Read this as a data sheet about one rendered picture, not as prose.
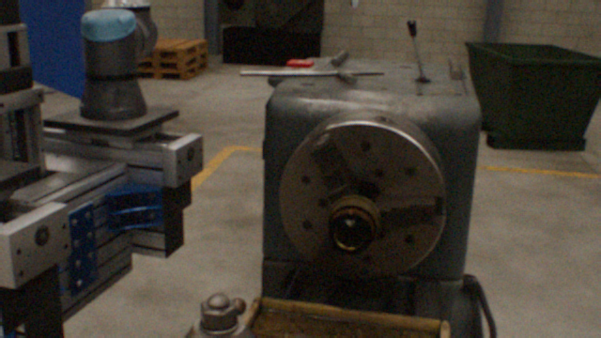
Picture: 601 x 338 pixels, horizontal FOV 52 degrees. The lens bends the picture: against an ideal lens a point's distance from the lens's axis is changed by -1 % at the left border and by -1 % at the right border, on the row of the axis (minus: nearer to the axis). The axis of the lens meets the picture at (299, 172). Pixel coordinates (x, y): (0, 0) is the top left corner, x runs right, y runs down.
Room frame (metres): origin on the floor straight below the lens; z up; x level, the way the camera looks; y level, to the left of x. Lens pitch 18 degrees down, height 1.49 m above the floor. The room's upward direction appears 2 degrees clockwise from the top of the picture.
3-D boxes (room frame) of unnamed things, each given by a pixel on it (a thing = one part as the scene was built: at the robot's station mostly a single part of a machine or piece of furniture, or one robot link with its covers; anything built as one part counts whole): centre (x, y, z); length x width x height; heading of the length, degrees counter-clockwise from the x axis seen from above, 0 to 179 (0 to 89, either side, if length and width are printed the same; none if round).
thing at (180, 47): (9.16, 1.94, 0.22); 1.25 x 0.86 x 0.44; 174
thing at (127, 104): (1.41, 0.44, 1.21); 0.15 x 0.15 x 0.10
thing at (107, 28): (1.42, 0.44, 1.33); 0.13 x 0.12 x 0.14; 177
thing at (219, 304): (0.55, 0.08, 1.17); 0.04 x 0.04 x 0.03
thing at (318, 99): (1.53, -0.19, 1.06); 0.59 x 0.48 x 0.39; 169
